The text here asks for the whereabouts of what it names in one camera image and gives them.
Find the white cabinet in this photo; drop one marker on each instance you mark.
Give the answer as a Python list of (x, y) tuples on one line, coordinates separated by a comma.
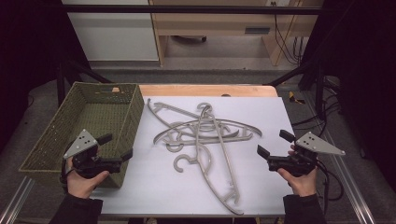
[(115, 37)]

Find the aluminium rail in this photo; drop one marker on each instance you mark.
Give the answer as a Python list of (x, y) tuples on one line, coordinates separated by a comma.
[(15, 202), (351, 186)]

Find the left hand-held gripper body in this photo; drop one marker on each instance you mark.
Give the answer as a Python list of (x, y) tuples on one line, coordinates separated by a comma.
[(81, 143)]

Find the person's left hand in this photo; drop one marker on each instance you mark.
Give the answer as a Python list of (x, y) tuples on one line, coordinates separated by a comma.
[(82, 186)]

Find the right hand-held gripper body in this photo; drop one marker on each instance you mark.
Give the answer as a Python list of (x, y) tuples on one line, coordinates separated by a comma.
[(314, 144)]

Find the black metal stand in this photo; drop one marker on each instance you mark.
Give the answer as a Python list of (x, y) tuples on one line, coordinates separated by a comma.
[(319, 84), (62, 81)]

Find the black horizontal frame bar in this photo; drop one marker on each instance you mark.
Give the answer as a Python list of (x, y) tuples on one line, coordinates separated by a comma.
[(186, 9)]

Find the yellow and black tool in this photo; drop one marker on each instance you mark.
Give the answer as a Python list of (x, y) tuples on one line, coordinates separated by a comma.
[(294, 99)]

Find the green woven basket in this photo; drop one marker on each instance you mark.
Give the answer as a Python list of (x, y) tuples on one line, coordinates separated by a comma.
[(93, 115)]

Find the person's right hand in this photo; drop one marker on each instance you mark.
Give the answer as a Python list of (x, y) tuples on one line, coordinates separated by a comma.
[(302, 185)]

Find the light wooden desk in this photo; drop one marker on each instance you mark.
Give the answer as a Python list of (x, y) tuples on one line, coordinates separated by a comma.
[(214, 23)]

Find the black curtain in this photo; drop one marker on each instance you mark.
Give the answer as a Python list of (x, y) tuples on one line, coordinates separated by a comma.
[(364, 77), (28, 46)]

